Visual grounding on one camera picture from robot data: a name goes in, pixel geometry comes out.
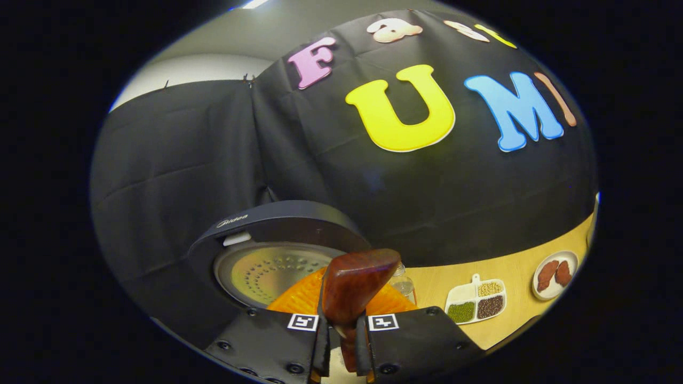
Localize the dark grey rice cooker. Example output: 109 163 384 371
152 200 371 353

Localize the small glass bottle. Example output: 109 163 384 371
390 262 417 305

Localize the dark brown bean heap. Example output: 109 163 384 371
476 295 505 319

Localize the white divided dish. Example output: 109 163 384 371
444 274 507 325

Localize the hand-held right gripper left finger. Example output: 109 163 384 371
204 267 331 384

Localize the brown wooden spoon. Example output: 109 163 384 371
322 249 402 373

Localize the round white plate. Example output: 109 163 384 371
532 251 579 301

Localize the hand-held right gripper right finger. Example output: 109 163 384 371
355 288 486 384

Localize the green bean heap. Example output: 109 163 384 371
447 301 476 323

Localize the black backdrop cloth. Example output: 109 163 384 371
90 8 598 289

